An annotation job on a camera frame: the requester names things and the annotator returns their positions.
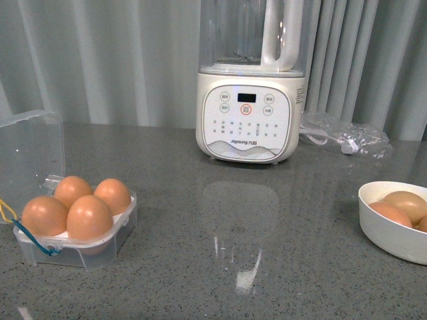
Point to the clear plastic bag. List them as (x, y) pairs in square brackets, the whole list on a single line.
[(331, 134)]

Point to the yellow rubber band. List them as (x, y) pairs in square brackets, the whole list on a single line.
[(8, 215)]

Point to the blue rubber band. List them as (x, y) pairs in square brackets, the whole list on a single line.
[(50, 252)]

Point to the brown egg carried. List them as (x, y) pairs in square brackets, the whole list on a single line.
[(88, 218)]

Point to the brown egg front left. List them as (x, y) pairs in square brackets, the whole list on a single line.
[(45, 215)]

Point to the brown egg back right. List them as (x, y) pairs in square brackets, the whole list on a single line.
[(115, 194)]

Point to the white bowl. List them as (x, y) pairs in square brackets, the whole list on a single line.
[(403, 242)]

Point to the tan egg in bowl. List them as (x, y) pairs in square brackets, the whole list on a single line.
[(412, 204)]

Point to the brown egg back left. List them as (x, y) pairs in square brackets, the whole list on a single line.
[(70, 189)]

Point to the brown egg in bowl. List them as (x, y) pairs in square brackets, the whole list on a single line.
[(391, 212)]

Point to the white Joyoung blender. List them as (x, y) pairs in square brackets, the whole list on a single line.
[(251, 79)]

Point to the clear plastic egg box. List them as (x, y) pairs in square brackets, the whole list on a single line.
[(32, 165)]

